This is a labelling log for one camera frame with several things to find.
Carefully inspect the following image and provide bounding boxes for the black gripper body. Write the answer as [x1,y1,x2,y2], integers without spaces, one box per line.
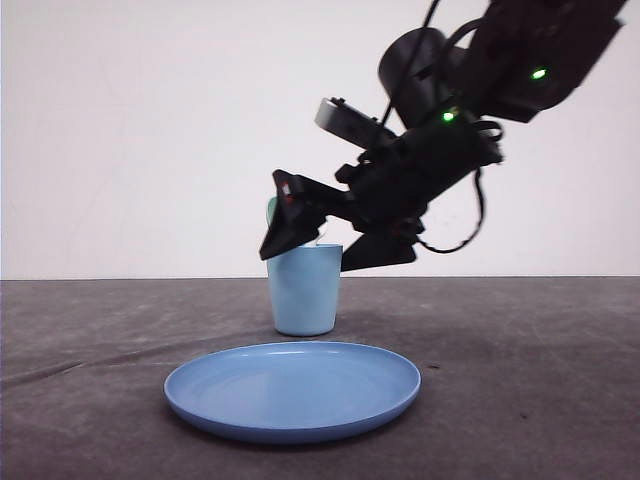
[335,119,503,250]

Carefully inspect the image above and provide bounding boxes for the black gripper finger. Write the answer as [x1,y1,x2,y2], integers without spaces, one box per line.
[259,169,357,260]
[341,233,418,272]

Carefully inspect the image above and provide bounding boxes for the mint green plastic spoon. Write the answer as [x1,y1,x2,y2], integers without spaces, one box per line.
[265,197,278,226]

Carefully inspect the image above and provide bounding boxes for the white plastic fork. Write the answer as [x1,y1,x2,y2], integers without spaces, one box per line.
[313,224,328,247]

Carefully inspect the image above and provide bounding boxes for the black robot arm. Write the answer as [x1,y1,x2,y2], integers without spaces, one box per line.
[259,1,622,271]

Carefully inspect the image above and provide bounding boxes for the light blue plastic cup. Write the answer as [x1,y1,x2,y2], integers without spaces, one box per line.
[267,244,343,337]

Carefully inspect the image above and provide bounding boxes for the blue plastic plate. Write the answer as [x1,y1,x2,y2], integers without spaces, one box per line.
[164,341,422,445]

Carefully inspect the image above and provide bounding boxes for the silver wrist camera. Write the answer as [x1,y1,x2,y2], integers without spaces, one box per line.
[315,97,405,151]

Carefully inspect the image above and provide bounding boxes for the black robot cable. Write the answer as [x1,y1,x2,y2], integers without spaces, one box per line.
[379,0,504,254]

